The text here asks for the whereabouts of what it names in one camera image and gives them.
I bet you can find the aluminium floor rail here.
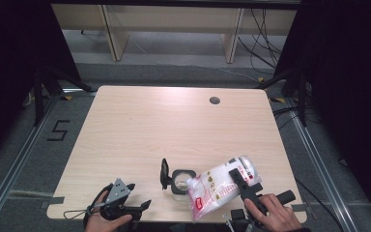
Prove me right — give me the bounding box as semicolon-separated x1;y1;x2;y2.
0;87;98;232
284;97;371;232

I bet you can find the black stand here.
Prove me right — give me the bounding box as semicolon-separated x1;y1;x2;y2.
256;68;314;128
32;66;95;128

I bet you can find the person's left hand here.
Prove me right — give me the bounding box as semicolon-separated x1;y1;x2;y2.
84;190;133;232

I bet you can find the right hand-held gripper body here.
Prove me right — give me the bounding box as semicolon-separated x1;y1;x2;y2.
225;182;297;232

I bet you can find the white plastic bag red label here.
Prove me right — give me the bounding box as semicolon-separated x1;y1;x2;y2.
185;155;263;223

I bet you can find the person's right hand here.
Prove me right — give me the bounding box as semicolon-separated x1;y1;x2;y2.
243;192;305;232

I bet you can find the black curtain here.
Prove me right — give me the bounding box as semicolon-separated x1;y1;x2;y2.
273;0;371;224
0;0;82;169

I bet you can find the light wooden shelf unit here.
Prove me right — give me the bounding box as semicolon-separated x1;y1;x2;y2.
51;3;300;64

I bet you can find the clear jar with black lid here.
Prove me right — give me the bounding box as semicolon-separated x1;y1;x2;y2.
159;158;198;203

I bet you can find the black lanyard cord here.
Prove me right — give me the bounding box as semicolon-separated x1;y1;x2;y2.
63;183;114;228

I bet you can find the grey tape strip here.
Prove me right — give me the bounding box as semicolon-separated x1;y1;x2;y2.
40;195;66;210
291;203;309;214

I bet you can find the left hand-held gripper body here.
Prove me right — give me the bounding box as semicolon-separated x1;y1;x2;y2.
100;178;143;222

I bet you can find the black cable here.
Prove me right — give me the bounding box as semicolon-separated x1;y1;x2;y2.
294;178;346;232
237;35;277;70
271;105;304;131
250;8;284;56

